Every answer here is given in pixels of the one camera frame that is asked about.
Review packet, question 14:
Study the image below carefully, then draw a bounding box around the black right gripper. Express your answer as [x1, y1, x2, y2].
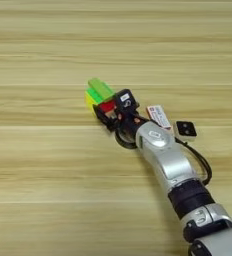
[93, 104, 148, 138]

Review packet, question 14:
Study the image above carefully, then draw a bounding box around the multicoloured puzzle cube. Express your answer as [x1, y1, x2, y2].
[84, 87, 118, 118]

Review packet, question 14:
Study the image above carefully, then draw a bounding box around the green rectangular block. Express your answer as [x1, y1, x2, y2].
[87, 77, 116, 102]

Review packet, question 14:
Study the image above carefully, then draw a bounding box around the black tape ring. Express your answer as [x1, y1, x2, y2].
[114, 130, 139, 150]

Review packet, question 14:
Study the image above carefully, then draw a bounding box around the pink and white small box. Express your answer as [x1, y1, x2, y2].
[146, 104, 173, 131]

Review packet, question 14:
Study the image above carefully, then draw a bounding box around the small black and white block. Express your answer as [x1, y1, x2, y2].
[173, 120, 198, 143]

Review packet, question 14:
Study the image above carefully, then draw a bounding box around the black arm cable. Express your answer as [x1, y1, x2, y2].
[173, 135, 213, 187]

